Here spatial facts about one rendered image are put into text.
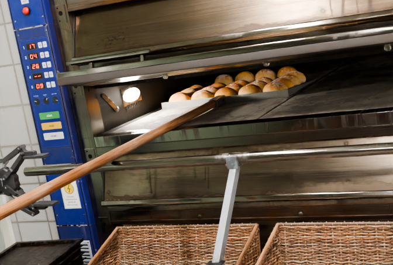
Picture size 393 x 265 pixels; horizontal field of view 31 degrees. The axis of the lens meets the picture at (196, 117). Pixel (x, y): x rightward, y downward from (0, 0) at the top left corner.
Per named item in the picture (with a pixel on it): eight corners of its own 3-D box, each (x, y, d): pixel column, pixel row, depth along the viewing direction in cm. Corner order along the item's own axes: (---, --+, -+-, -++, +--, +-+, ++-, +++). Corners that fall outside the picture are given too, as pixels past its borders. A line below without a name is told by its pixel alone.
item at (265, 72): (254, 83, 321) (251, 71, 320) (258, 81, 327) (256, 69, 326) (275, 81, 317) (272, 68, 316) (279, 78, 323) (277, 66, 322)
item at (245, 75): (233, 85, 326) (231, 74, 326) (238, 83, 332) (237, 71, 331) (252, 83, 322) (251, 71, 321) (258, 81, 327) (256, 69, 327)
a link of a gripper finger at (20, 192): (4, 184, 199) (3, 188, 200) (33, 209, 196) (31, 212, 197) (14, 180, 202) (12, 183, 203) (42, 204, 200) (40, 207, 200)
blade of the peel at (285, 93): (289, 96, 265) (288, 89, 265) (162, 109, 291) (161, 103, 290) (316, 79, 297) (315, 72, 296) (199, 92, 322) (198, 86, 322)
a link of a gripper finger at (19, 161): (13, 178, 202) (10, 175, 203) (31, 151, 197) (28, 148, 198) (4, 182, 199) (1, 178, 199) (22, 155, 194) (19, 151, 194)
